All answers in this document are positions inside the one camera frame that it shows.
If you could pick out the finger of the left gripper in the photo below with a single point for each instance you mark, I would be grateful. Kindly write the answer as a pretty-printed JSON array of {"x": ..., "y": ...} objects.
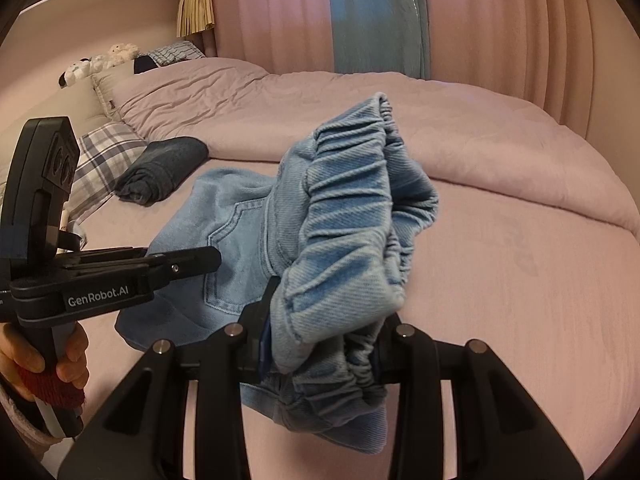
[
  {"x": 114, "y": 253},
  {"x": 166, "y": 267}
]

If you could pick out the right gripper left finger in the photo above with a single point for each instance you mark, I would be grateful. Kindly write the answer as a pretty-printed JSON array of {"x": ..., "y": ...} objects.
[{"x": 138, "y": 431}]

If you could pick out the light blue denim pants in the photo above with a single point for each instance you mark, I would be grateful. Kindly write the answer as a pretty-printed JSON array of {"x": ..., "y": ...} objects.
[{"x": 336, "y": 225}]

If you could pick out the person's left hand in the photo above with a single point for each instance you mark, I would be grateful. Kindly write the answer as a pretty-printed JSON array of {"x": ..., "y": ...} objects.
[{"x": 17, "y": 352}]

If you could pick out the dark folded jeans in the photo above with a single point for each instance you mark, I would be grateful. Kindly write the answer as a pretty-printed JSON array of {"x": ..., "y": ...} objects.
[{"x": 160, "y": 170}]

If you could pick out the plaid pillow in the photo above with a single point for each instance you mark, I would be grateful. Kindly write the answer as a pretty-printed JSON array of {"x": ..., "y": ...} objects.
[{"x": 105, "y": 154}]

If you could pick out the pink bed sheet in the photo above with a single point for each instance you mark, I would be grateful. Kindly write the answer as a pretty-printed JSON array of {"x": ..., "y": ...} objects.
[{"x": 554, "y": 294}]

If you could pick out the plush toy dog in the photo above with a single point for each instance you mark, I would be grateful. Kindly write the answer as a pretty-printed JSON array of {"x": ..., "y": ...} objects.
[{"x": 116, "y": 55}]

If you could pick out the checkered blue pillow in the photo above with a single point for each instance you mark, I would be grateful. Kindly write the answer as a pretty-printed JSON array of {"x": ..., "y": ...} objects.
[{"x": 179, "y": 51}]

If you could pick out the pink duvet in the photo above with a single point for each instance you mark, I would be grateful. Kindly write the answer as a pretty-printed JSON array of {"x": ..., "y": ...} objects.
[{"x": 459, "y": 133}]

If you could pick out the blue curtain gap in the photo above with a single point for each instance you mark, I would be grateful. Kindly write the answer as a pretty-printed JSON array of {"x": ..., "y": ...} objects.
[{"x": 377, "y": 36}]

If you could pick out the pink curtain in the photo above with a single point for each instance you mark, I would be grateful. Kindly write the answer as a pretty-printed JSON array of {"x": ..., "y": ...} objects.
[{"x": 568, "y": 57}]

